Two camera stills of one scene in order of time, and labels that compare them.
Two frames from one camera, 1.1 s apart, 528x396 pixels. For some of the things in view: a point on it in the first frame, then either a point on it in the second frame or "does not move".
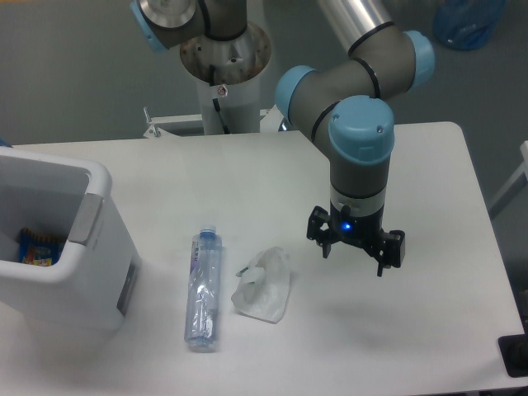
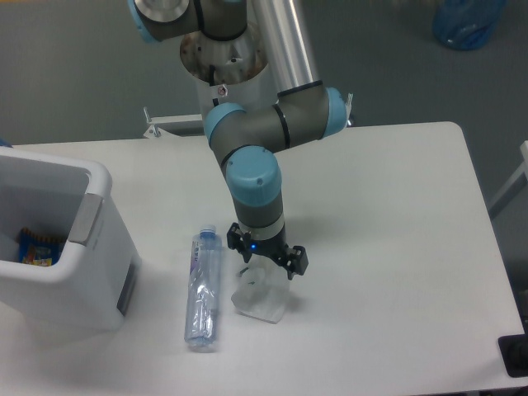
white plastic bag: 265,282 does not move
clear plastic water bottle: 203,289 does not move
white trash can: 95,280 does not move
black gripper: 365,231 -> 275,247
